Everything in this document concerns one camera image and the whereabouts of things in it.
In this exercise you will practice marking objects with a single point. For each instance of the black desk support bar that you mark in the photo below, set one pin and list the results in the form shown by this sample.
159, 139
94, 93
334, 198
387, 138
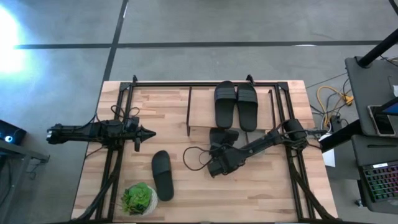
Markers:
340, 137

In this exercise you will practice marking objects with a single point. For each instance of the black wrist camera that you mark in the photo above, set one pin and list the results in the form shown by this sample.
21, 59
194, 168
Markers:
133, 122

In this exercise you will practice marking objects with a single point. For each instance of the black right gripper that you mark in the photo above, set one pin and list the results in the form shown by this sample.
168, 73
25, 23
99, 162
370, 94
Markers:
231, 158

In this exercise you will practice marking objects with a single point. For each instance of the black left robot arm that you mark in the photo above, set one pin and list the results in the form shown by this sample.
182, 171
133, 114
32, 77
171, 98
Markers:
77, 132

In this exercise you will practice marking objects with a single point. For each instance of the black power strip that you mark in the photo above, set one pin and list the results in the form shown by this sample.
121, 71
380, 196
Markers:
335, 123

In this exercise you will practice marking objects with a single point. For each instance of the grey metal stand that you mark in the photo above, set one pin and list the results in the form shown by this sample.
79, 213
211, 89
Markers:
18, 152

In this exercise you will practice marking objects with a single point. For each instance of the white paper sheet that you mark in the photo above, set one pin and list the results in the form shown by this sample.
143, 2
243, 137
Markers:
329, 157

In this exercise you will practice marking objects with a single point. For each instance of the wooden shelf black metal frame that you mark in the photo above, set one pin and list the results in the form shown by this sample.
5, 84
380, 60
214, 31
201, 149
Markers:
202, 109

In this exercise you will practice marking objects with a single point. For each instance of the black aluminium table frame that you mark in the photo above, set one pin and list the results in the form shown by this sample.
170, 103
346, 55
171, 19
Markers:
202, 84

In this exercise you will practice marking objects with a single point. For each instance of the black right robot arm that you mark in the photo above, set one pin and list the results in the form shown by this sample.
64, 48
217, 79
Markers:
264, 141

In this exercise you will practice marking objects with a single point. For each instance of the black round pole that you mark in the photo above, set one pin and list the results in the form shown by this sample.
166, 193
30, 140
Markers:
379, 48

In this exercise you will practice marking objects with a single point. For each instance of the black device blue light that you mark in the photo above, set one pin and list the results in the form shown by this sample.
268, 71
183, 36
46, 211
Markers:
11, 133

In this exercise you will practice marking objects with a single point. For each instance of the smartphone dark screen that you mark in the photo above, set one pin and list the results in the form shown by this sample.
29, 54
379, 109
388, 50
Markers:
382, 122

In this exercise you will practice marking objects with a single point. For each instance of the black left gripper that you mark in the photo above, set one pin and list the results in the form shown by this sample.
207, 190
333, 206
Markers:
136, 137

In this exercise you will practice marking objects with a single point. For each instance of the laptop rainbow backlit keyboard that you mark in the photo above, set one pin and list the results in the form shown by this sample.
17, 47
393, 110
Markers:
381, 180

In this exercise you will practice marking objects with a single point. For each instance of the green plant white pot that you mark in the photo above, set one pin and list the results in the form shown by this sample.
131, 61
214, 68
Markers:
138, 199

